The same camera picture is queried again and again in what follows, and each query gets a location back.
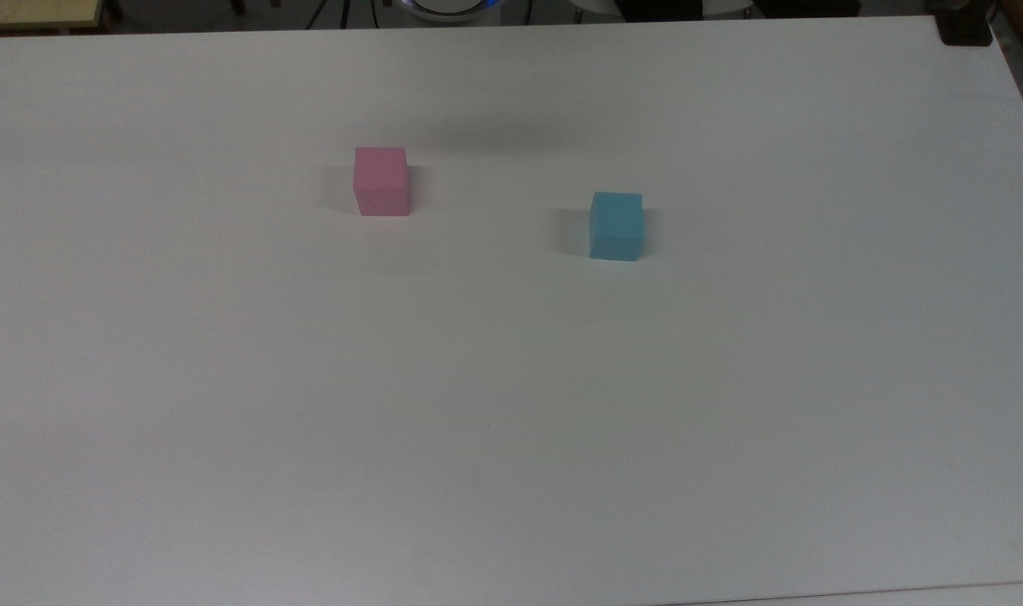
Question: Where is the pink foam cube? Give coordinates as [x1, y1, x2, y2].
[354, 146, 411, 217]

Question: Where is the light wooden table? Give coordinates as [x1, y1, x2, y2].
[0, 0, 108, 35]

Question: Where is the blue foam cube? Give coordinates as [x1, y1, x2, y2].
[589, 191, 645, 262]

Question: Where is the black table clamp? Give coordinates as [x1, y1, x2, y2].
[938, 14, 994, 48]

